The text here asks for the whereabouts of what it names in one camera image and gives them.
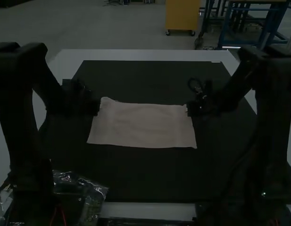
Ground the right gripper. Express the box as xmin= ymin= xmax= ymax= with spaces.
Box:
xmin=186 ymin=93 xmax=219 ymax=117

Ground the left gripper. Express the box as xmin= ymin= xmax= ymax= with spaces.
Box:
xmin=80 ymin=90 xmax=100 ymax=117

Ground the pale towel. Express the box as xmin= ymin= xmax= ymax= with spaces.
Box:
xmin=86 ymin=96 xmax=198 ymax=150

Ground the black mat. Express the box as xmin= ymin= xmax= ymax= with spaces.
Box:
xmin=36 ymin=60 xmax=259 ymax=203

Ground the yellow cabinet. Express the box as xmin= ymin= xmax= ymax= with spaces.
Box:
xmin=165 ymin=0 xmax=202 ymax=37

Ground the blue metal rack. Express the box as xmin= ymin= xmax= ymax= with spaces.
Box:
xmin=217 ymin=0 xmax=290 ymax=50

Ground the black cable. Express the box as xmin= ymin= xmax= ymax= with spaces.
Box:
xmin=188 ymin=77 xmax=208 ymax=95

